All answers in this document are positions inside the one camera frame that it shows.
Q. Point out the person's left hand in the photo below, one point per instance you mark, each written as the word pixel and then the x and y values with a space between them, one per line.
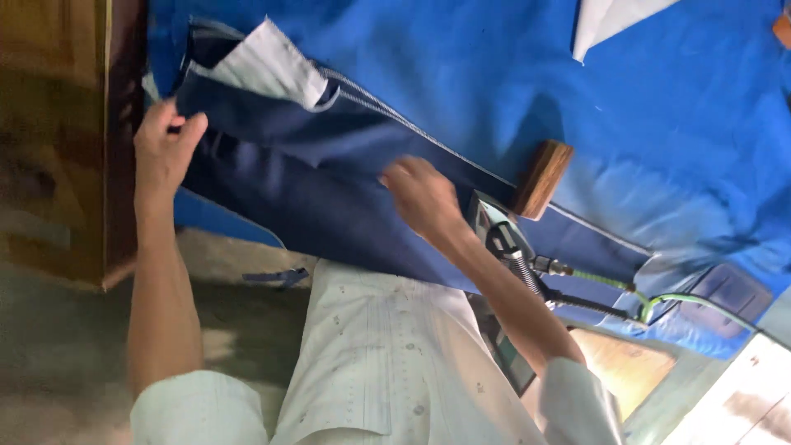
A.
pixel 162 147

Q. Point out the person's right hand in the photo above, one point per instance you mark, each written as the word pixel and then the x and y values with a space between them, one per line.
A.
pixel 423 196

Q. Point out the person's right fingers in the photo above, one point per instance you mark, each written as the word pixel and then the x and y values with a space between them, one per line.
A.
pixel 405 173

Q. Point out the navy blue trousers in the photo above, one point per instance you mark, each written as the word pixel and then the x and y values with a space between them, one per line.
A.
pixel 346 185

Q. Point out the steam iron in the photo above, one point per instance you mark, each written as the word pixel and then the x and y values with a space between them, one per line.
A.
pixel 502 235

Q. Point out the wooden block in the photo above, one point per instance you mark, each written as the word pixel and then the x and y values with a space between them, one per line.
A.
pixel 542 179

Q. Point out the navy fabric scrap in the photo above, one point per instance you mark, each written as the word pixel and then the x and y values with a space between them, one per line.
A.
pixel 278 276

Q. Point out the blue ironing table cover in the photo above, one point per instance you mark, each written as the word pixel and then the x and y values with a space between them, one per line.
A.
pixel 556 92

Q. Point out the person's white shirt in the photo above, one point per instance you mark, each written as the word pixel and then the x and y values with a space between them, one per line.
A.
pixel 395 371

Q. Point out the white cloth piece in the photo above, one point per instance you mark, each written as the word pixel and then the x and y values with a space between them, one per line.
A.
pixel 609 21

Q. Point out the brown wooden cabinet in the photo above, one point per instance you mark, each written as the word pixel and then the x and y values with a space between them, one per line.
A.
pixel 62 136

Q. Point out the orange object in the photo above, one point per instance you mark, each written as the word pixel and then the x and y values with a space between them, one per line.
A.
pixel 783 29

